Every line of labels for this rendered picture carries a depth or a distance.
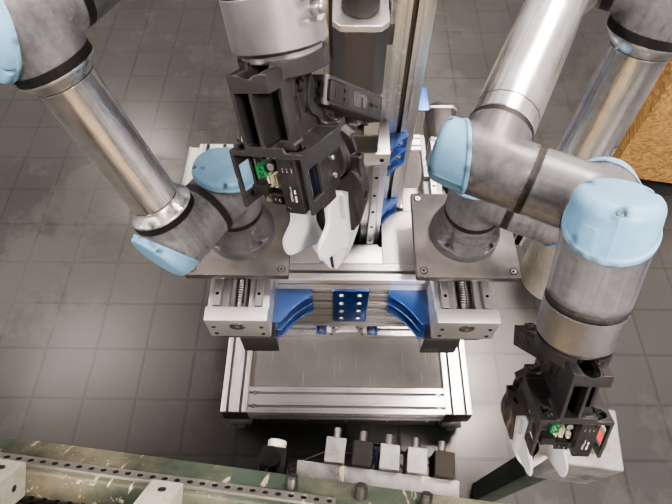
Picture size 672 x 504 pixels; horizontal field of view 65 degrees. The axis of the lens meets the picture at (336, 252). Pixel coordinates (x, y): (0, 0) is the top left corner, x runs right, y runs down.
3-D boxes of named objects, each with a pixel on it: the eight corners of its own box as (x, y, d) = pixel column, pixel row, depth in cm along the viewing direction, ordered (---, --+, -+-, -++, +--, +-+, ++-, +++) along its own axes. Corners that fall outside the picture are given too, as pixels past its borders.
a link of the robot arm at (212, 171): (274, 198, 111) (267, 154, 99) (233, 244, 105) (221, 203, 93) (230, 173, 114) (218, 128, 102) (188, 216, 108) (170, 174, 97)
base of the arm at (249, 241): (212, 203, 122) (202, 176, 114) (277, 204, 122) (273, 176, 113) (202, 260, 114) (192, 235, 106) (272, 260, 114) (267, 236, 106)
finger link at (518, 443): (511, 500, 60) (527, 445, 55) (499, 456, 65) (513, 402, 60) (539, 501, 60) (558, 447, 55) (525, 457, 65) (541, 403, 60)
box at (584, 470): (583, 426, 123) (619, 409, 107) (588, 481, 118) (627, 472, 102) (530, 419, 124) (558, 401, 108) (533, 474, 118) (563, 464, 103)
